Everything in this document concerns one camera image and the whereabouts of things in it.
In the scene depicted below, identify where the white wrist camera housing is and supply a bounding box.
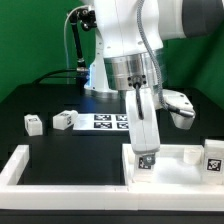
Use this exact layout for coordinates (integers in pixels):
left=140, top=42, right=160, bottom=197
left=163, top=89, right=196, bottom=130

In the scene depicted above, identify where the black camera on stand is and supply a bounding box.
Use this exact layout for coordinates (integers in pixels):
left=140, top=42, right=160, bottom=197
left=69, top=5, right=97, bottom=70

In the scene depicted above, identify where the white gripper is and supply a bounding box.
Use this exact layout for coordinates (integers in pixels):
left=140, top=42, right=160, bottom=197
left=125, top=88, right=160, bottom=166

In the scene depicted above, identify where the white marker sheet with tags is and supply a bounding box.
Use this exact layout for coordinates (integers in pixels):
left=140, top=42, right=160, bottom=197
left=73, top=113, right=129, bottom=131

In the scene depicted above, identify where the black cable bundle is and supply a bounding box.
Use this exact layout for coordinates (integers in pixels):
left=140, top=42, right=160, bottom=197
left=31, top=69, right=90, bottom=85

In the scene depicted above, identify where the white U-shaped fence frame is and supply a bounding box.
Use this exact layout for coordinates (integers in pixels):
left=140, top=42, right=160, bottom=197
left=0, top=145, right=224, bottom=211

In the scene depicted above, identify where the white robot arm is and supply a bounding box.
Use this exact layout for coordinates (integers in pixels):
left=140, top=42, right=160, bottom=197
left=81, top=0, right=224, bottom=166

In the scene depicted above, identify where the white square table top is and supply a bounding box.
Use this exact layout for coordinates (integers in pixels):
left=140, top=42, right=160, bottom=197
left=122, top=144, right=206, bottom=185

